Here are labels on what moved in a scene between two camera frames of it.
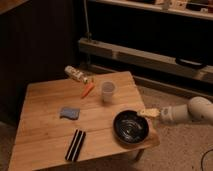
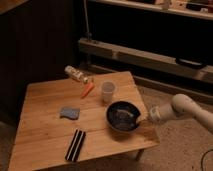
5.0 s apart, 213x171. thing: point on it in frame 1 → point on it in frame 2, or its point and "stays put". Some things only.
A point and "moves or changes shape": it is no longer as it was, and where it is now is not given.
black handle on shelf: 190,63 stays put
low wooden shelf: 144,57 stays put
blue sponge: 70,113 stays put
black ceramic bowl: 130,128 moves or changes shape
